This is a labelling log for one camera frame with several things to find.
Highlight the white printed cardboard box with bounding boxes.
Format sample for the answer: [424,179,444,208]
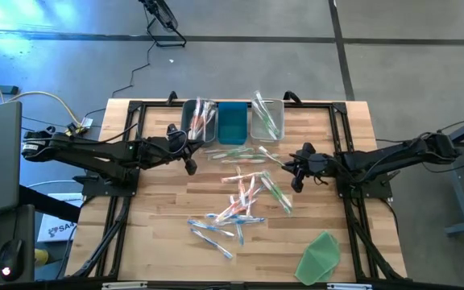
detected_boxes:
[36,192,84,243]

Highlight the silver metal bracket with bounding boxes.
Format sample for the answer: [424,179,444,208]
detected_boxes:
[326,283,373,290]
[101,281,148,290]

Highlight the small yellow object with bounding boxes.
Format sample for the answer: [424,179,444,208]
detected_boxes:
[33,248,51,267]

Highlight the black fan cable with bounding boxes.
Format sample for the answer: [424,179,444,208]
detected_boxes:
[110,39,155,97]

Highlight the dark computer desk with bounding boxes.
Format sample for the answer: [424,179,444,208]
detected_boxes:
[0,203,36,285]

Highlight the cream yellow floor cable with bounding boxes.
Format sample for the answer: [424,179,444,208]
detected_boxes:
[0,66,84,134]

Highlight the black computer mouse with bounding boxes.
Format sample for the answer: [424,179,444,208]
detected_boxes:
[0,238,26,282]

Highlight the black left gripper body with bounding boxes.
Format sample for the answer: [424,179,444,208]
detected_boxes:
[137,136,195,168]

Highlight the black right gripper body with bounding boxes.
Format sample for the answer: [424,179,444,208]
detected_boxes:
[294,152,338,178]

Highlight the black diagonal desk leg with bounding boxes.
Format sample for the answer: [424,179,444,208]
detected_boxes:
[18,184,84,223]

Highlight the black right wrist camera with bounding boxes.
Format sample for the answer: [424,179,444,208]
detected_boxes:
[300,141,317,159]

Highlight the light grey plastic bin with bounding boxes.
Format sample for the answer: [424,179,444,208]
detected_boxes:
[250,98,286,147]

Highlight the teal plastic bin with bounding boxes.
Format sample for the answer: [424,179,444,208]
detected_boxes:
[217,101,249,146]

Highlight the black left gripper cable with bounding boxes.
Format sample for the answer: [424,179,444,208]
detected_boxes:
[147,130,189,156]

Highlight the black floor fan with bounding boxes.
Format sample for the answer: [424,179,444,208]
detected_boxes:
[137,0,188,48]

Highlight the power strip with plugs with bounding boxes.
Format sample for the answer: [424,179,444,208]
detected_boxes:
[64,117,95,138]

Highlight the dark grey plastic bin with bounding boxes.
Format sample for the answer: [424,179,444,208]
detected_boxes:
[180,99,218,148]

